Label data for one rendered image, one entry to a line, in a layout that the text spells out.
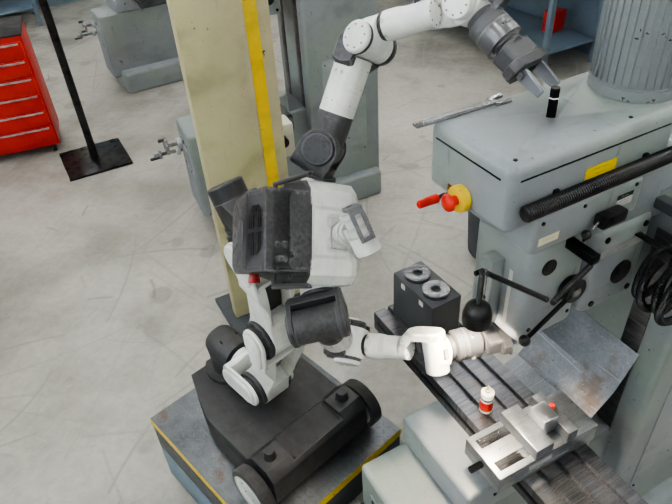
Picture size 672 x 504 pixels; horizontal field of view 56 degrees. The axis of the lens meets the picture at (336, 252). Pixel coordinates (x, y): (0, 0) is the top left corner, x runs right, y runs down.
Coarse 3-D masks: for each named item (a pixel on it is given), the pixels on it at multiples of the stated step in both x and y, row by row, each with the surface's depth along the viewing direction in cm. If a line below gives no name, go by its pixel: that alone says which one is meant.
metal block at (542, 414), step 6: (540, 402) 176; (534, 408) 175; (540, 408) 174; (546, 408) 174; (528, 414) 176; (534, 414) 174; (540, 414) 173; (546, 414) 173; (552, 414) 173; (534, 420) 175; (540, 420) 172; (546, 420) 171; (552, 420) 172; (540, 426) 173; (546, 426) 172; (552, 426) 174; (546, 432) 174
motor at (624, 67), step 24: (624, 0) 125; (648, 0) 123; (600, 24) 135; (624, 24) 128; (648, 24) 125; (600, 48) 136; (624, 48) 130; (648, 48) 127; (600, 72) 137; (624, 72) 132; (648, 72) 130; (624, 96) 134; (648, 96) 133
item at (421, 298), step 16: (400, 272) 216; (416, 272) 216; (432, 272) 215; (400, 288) 216; (416, 288) 209; (432, 288) 209; (448, 288) 207; (400, 304) 220; (416, 304) 210; (432, 304) 203; (448, 304) 205; (416, 320) 214; (432, 320) 205; (448, 320) 209
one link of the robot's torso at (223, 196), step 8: (240, 176) 185; (224, 184) 180; (232, 184) 181; (240, 184) 183; (208, 192) 183; (216, 192) 181; (224, 192) 180; (232, 192) 181; (240, 192) 182; (216, 200) 182; (224, 200) 181; (232, 200) 180; (216, 208) 182; (224, 208) 178; (232, 208) 178; (224, 216) 181; (232, 216) 177; (224, 224) 184; (232, 224) 179
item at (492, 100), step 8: (496, 96) 140; (480, 104) 137; (488, 104) 137; (496, 104) 137; (504, 104) 138; (448, 112) 135; (456, 112) 134; (464, 112) 135; (424, 120) 132; (432, 120) 132; (440, 120) 133
